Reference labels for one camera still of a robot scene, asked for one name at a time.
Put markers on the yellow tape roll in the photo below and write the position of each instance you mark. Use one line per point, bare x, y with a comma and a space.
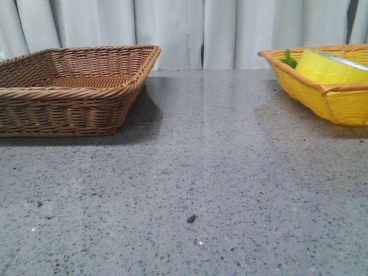
330, 69

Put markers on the small black debris piece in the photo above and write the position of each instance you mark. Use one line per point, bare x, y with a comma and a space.
191, 219

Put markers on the white curtain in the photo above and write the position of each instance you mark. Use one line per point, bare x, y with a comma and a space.
192, 35

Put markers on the brown wicker basket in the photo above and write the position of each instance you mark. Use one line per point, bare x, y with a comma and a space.
68, 92

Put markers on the orange toy carrot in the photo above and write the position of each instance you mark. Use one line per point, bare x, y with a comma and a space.
287, 59

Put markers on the yellow wicker basket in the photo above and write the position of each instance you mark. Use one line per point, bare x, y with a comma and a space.
341, 103

